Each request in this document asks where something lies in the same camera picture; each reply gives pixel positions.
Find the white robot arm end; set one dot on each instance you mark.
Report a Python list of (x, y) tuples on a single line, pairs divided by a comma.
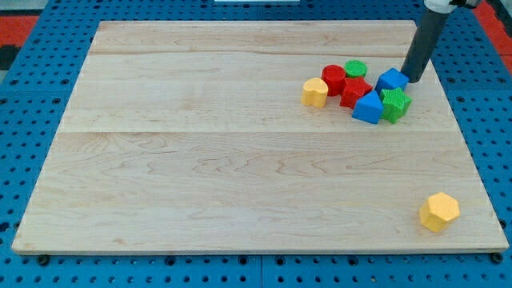
[(448, 6)]

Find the green star block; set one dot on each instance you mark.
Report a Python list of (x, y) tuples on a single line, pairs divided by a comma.
[(395, 104)]

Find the blue cube block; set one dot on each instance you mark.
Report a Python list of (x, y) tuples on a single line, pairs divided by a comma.
[(391, 80)]

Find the yellow heart block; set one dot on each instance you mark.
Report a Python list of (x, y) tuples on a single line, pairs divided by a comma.
[(314, 92)]

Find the yellow hexagon block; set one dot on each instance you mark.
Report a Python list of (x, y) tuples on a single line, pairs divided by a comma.
[(439, 211)]

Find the green cylinder block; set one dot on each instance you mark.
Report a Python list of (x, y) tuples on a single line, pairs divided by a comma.
[(355, 68)]

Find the red cylinder block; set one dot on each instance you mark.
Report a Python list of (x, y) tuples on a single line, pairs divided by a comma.
[(335, 78)]

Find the wooden board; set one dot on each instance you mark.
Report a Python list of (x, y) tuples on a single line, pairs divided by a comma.
[(190, 138)]

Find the red star block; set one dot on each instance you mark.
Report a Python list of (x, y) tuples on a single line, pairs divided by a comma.
[(355, 88)]

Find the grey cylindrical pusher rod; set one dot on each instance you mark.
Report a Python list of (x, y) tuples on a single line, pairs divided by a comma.
[(422, 46)]

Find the blue triangle block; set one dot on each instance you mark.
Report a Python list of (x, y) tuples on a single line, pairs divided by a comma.
[(368, 108)]

